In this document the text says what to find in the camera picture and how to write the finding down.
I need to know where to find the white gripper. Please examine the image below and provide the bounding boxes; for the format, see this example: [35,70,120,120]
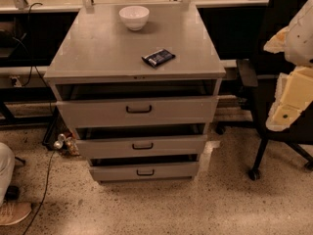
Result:
[263,26,313,131]

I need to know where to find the grey top drawer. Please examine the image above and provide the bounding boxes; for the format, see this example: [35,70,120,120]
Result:
[57,97,217,128]

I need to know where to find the grey drawer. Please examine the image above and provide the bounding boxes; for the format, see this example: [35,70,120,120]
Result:
[57,97,217,128]
[76,135,206,159]
[90,162,199,181]

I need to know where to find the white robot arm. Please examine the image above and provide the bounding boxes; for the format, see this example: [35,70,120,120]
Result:
[263,0,313,131]

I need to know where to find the grey bottom drawer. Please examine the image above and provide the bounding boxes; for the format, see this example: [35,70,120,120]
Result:
[90,162,199,181]

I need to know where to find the grey drawer cabinet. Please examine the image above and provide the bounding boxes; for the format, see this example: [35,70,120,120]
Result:
[45,3,225,167]

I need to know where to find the grey middle drawer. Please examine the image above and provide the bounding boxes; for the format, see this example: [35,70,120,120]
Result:
[76,135,206,159]

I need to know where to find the black office chair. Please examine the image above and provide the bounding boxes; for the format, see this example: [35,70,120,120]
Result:
[215,0,313,182]

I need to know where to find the dark blue snack packet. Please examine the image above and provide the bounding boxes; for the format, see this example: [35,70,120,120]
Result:
[142,49,175,68]

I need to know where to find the white ceramic bowl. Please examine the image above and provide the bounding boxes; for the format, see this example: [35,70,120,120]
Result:
[119,6,150,30]

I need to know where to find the shiny bottles on floor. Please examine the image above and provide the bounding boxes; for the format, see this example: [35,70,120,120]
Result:
[53,134,79,156]

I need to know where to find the white power outlet strip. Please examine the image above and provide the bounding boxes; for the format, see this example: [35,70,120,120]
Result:
[10,75,22,87]

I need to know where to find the person's leg in light trousers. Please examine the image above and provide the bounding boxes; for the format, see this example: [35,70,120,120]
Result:
[0,143,15,207]

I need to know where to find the beige sneaker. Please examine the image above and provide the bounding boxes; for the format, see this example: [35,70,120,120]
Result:
[0,202,31,226]

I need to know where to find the black floor cable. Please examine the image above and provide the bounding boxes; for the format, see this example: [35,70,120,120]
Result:
[21,149,57,235]

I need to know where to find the black hanging cable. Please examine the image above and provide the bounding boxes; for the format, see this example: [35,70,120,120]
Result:
[13,1,55,116]

